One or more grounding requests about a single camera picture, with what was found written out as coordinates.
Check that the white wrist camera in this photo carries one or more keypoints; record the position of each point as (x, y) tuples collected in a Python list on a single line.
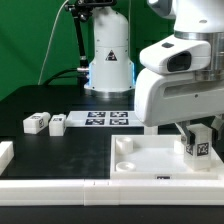
[(168, 57)]

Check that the white square tabletop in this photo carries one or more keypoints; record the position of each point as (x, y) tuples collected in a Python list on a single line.
[(155, 157)]

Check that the white marker sheet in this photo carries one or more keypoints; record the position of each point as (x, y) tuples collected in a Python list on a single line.
[(102, 119)]

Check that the black camera stand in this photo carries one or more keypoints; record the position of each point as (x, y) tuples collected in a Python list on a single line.
[(81, 11)]

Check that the white U-shaped fence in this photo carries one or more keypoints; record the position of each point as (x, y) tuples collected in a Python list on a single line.
[(107, 191)]

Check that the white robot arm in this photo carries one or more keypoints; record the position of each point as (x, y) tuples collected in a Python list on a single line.
[(111, 71)]

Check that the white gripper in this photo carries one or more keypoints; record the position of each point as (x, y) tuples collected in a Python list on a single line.
[(177, 98)]

